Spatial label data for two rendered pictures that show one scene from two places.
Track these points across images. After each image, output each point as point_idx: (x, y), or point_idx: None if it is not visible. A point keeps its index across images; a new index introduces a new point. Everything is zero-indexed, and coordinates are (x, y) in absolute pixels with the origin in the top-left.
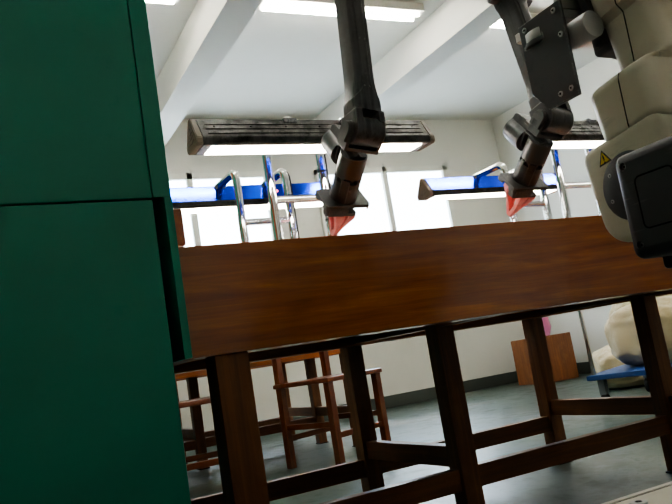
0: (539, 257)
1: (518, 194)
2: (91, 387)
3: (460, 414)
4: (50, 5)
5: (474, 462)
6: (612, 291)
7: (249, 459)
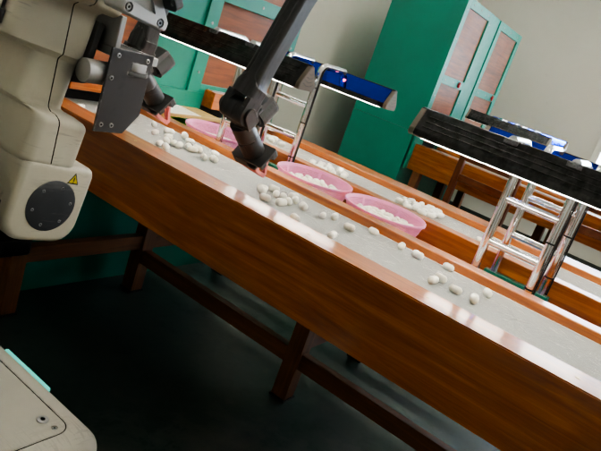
0: (188, 210)
1: (236, 159)
2: None
3: None
4: None
5: (298, 351)
6: (231, 276)
7: None
